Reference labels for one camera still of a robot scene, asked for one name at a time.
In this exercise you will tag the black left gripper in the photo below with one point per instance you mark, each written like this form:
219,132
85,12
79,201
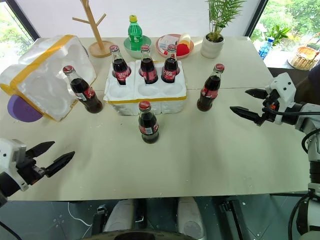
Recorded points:
27,170

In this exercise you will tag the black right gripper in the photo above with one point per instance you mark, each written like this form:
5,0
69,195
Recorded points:
270,102

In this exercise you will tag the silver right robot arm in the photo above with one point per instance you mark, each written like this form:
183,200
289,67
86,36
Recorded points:
312,117

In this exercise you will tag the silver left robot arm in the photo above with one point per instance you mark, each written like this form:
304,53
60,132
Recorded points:
7,186

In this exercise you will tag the glass cola bottle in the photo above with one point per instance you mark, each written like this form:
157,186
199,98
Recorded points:
148,127
170,67
208,92
86,96
121,68
148,67

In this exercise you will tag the white foam lid yellow tape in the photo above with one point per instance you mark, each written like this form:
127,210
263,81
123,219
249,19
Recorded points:
42,82

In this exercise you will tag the white foam bottle tray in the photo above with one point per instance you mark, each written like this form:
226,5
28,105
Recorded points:
160,100

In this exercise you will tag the purple round bowl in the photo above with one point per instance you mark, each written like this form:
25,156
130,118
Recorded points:
22,111

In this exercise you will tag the blue label water bottle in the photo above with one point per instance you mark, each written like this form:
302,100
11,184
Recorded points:
265,50

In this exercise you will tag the dark brown rounded object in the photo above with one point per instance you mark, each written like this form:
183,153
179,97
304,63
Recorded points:
310,87

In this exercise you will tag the wicker basket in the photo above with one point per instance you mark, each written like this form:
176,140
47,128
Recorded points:
303,58

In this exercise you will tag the white ribbed plant pot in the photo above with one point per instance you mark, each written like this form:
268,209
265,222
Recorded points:
211,48

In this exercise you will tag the small green plant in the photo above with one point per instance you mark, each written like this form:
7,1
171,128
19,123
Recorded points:
278,33

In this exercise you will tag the red toy food piece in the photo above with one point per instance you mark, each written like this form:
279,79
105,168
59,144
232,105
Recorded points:
183,48

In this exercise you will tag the yellow white toy food piece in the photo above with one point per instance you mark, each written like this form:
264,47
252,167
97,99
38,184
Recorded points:
185,38

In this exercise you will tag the green leafy plant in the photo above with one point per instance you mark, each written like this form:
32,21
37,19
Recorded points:
221,15

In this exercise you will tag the pink round plate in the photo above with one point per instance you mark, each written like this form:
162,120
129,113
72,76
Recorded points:
163,52

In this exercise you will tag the white snack packet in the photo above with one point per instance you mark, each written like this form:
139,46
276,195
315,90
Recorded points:
168,41

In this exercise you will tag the dark rounded robot torso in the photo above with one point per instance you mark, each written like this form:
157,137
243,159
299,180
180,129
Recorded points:
150,236

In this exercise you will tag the light green bowl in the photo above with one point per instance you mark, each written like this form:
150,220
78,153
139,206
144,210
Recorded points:
132,52

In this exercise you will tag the wooden mug tree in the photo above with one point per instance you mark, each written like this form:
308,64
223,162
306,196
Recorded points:
97,32

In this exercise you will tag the green plastic soda bottle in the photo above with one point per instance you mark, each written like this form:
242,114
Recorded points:
134,33

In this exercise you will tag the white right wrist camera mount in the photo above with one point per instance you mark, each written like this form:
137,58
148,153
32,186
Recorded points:
283,87

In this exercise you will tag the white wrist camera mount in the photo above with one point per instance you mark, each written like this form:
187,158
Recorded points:
283,87
10,152

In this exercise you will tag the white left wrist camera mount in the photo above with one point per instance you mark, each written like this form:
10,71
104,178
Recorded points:
10,152

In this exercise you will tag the black table frame leg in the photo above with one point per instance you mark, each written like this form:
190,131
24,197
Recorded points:
235,215
100,217

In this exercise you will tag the dark window frame post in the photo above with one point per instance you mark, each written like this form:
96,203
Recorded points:
25,22
256,16

